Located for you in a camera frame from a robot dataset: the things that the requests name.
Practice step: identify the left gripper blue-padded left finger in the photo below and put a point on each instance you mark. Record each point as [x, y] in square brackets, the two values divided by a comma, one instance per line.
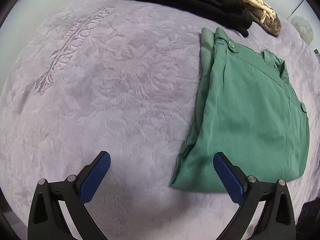
[46, 220]

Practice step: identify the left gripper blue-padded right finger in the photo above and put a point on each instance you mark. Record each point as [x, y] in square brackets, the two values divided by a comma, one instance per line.
[277, 219]

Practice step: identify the green work jacket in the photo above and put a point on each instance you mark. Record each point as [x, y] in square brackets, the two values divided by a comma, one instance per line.
[247, 109]

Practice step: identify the purple embossed bed blanket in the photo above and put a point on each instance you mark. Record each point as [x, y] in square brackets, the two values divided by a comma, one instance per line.
[115, 76]

